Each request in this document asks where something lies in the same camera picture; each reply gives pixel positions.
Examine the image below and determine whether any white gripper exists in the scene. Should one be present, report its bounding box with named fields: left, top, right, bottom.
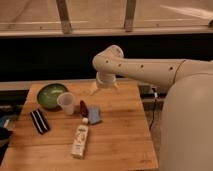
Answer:
left=90, top=72, right=119, bottom=96

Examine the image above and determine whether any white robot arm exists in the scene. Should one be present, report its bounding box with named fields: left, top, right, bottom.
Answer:
left=92, top=45, right=213, bottom=171

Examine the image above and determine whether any green ceramic bowl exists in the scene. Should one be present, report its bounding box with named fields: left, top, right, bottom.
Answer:
left=37, top=83, right=68, bottom=109

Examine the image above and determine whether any dark red small object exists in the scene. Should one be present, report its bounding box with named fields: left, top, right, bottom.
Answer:
left=80, top=100, right=88, bottom=117

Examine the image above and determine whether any translucent plastic cup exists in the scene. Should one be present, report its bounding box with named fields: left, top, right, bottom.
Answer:
left=57, top=92, right=75, bottom=115

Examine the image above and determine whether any wooden table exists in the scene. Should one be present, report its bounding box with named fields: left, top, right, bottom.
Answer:
left=0, top=81, right=158, bottom=171

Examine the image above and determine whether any white bottle with cap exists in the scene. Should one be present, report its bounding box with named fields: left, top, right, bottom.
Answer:
left=71, top=117, right=89, bottom=158

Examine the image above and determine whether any black white striped block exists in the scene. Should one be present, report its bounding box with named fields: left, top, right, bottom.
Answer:
left=30, top=109, right=50, bottom=135

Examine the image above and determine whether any dark clutter at left edge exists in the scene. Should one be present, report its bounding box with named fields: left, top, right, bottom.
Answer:
left=0, top=107, right=15, bottom=164

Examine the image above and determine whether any black cable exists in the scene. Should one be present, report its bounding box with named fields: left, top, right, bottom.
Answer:
left=148, top=87, right=159, bottom=132

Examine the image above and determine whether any metal window frame post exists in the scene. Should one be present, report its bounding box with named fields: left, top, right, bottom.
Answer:
left=56, top=0, right=72, bottom=34
left=124, top=0, right=136, bottom=32

